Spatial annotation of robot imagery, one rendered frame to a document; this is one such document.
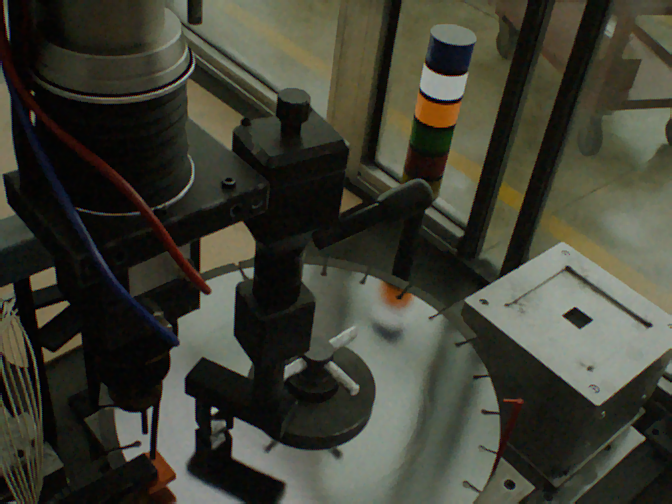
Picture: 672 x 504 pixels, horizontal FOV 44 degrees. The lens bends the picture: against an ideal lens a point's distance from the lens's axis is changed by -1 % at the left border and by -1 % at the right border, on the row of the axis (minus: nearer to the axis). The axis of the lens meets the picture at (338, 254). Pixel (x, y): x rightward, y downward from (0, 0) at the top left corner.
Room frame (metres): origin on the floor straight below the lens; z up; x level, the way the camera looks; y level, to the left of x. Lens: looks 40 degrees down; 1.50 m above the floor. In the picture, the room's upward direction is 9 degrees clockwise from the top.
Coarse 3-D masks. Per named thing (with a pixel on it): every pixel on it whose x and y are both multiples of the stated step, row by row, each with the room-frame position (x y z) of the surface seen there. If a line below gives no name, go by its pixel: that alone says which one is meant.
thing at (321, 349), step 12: (336, 336) 0.49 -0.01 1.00; (348, 336) 0.49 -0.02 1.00; (312, 348) 0.46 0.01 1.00; (324, 348) 0.47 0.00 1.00; (336, 348) 0.48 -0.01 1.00; (300, 360) 0.45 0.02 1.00; (312, 360) 0.45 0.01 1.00; (324, 360) 0.45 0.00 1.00; (288, 372) 0.44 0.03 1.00; (300, 372) 0.45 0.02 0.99; (312, 372) 0.45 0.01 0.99; (324, 372) 0.45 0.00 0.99; (336, 372) 0.45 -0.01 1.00; (348, 384) 0.44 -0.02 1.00
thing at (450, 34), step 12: (444, 24) 0.78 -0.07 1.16; (432, 36) 0.75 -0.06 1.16; (444, 36) 0.75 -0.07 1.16; (456, 36) 0.75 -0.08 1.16; (468, 36) 0.76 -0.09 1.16; (432, 48) 0.75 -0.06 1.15; (444, 48) 0.74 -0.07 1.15; (456, 48) 0.74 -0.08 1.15; (468, 48) 0.74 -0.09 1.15; (432, 60) 0.74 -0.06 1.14; (444, 60) 0.74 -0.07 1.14; (456, 60) 0.74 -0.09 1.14; (468, 60) 0.75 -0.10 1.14; (456, 72) 0.74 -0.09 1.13
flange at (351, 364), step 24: (312, 336) 0.52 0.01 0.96; (288, 360) 0.49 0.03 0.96; (336, 360) 0.49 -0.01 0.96; (360, 360) 0.50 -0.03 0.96; (288, 384) 0.45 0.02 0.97; (312, 384) 0.45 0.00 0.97; (336, 384) 0.46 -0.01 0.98; (360, 384) 0.47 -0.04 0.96; (312, 408) 0.44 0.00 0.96; (336, 408) 0.44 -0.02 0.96; (360, 408) 0.45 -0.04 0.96; (288, 432) 0.41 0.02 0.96; (312, 432) 0.41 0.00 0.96; (336, 432) 0.42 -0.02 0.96
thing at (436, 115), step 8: (424, 96) 0.74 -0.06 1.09; (416, 104) 0.76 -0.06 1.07; (424, 104) 0.74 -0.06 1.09; (432, 104) 0.74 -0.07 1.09; (440, 104) 0.74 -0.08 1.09; (448, 104) 0.74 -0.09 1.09; (456, 104) 0.74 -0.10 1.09; (416, 112) 0.75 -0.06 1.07; (424, 112) 0.74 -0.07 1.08; (432, 112) 0.74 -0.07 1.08; (440, 112) 0.74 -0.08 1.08; (448, 112) 0.74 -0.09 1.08; (456, 112) 0.75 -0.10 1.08; (424, 120) 0.74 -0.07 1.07; (432, 120) 0.74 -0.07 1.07; (440, 120) 0.74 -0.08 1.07; (448, 120) 0.74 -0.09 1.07; (456, 120) 0.75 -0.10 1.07; (440, 128) 0.74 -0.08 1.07
